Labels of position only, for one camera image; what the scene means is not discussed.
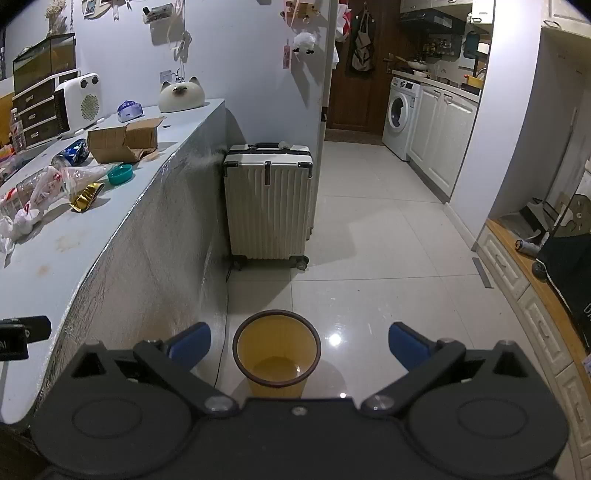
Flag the white ribbed suitcase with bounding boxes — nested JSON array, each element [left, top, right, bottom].
[[223, 141, 315, 271]]

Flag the dried flower bunch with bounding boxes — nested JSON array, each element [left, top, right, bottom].
[[43, 0, 71, 36]]

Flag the white and red plastic bag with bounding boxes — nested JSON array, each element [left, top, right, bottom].
[[0, 178, 70, 241]]

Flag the dark range hood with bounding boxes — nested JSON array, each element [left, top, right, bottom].
[[399, 10, 468, 34]]

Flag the glass fish tank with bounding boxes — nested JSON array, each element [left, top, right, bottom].
[[11, 32, 77, 96]]

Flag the dark drawer unit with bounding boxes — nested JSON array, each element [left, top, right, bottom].
[[11, 68, 82, 149]]

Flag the yellow bin with brown rim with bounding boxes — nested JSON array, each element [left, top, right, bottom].
[[232, 310, 321, 398]]

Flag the blue drink can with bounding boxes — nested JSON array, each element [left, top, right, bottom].
[[52, 138, 90, 169]]

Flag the white washing machine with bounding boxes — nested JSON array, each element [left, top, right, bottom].
[[382, 76, 422, 162]]

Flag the white fluffy wall ornament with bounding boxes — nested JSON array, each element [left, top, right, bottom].
[[292, 32, 317, 55]]

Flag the white kitchen cabinets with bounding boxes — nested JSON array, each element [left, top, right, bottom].
[[406, 84, 482, 200]]

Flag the cat-shaped cream lamp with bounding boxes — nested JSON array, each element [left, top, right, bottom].
[[159, 76, 206, 113]]

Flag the white fan heater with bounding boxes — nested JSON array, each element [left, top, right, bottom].
[[54, 73, 103, 139]]

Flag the gold foil wrapper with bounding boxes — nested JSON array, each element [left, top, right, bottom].
[[69, 182, 106, 213]]

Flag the clear bottle with red label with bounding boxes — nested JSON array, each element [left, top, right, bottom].
[[15, 167, 63, 209]]

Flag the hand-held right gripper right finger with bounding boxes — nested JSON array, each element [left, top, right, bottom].
[[360, 322, 532, 418]]

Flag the teal round lid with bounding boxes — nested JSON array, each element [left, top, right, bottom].
[[107, 163, 135, 186]]

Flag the brown cardboard box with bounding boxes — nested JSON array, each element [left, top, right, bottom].
[[87, 117, 166, 164]]

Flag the standing water bottle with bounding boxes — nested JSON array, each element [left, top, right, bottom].
[[9, 108, 28, 154]]

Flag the white low cabinet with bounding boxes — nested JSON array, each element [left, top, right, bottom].
[[475, 217, 591, 430]]

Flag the brown wooden door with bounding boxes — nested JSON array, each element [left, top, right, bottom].
[[325, 0, 406, 136]]

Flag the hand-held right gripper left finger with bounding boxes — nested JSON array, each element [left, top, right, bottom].
[[73, 322, 239, 418]]

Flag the blue tissue pack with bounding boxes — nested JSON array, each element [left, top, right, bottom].
[[117, 100, 145, 123]]

